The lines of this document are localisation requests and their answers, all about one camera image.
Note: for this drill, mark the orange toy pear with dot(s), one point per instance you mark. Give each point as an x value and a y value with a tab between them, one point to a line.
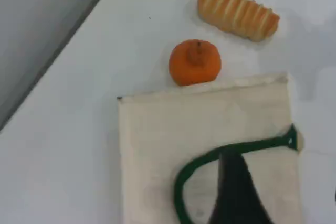
194	64

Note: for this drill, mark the ridged golden bread loaf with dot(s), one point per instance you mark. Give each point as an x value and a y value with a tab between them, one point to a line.
236	14

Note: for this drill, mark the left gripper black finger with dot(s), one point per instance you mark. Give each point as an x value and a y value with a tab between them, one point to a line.
236	195

